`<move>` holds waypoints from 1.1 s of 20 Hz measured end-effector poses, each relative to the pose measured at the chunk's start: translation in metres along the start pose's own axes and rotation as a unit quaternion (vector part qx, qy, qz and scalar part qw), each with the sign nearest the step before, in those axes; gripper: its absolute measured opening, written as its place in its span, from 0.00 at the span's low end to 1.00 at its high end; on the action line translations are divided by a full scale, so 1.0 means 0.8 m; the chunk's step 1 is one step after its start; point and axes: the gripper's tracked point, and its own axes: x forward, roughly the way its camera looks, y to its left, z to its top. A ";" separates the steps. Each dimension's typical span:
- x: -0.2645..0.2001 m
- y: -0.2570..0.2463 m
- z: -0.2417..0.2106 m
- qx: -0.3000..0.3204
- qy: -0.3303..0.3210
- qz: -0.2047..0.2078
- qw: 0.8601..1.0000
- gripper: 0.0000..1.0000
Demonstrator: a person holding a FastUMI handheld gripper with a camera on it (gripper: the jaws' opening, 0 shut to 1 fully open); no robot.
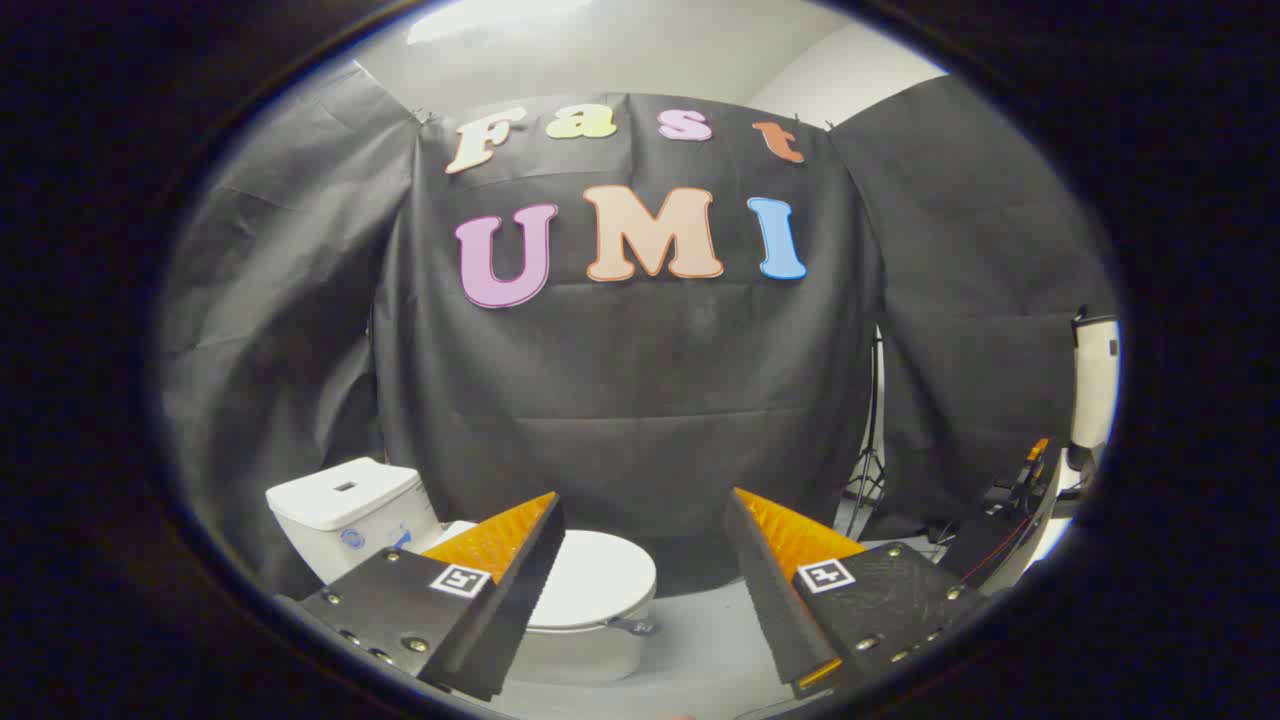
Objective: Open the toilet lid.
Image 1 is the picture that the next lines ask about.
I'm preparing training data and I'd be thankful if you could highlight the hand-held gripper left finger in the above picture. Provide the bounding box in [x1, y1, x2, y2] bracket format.
[298, 490, 567, 703]

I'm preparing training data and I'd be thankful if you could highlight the white toilet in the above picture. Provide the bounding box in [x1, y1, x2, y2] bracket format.
[266, 457, 656, 687]

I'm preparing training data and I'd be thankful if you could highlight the black tripod stand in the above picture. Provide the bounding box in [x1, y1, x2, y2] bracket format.
[838, 328, 891, 541]

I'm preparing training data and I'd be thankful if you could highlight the black backdrop cloth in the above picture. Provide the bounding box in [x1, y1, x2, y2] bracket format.
[158, 65, 1117, 601]

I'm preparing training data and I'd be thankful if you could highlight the white toilet lid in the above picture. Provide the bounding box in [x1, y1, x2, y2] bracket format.
[440, 520, 661, 638]

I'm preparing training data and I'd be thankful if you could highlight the thin red cable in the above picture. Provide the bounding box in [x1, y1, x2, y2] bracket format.
[958, 515, 1033, 583]

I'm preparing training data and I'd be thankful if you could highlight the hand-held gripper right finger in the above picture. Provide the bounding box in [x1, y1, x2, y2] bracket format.
[722, 487, 987, 699]

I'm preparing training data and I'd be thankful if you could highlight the black device with orange part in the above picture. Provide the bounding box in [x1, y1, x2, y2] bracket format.
[938, 437, 1063, 598]

